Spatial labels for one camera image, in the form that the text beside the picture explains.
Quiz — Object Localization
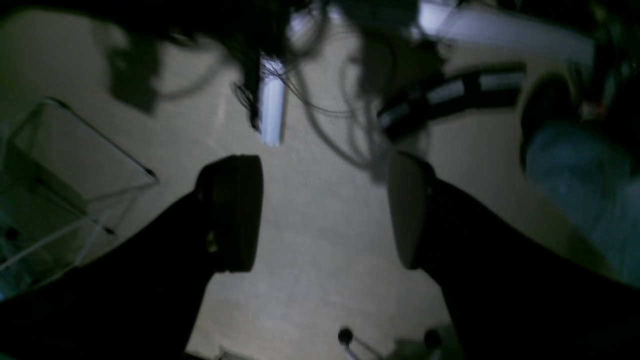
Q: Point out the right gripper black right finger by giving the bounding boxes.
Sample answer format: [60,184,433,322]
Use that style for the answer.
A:
[387,152,640,360]

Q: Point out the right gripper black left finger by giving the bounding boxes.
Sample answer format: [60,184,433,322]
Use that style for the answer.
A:
[1,155,264,360]

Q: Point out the clear plastic storage box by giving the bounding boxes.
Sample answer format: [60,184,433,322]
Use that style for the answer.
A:
[1,96,159,301]

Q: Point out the black and white power strip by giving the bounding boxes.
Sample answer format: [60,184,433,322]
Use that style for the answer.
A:
[376,63,527,142]

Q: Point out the dark tangled floor cables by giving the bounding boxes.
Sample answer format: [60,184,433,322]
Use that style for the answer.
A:
[230,0,451,173]

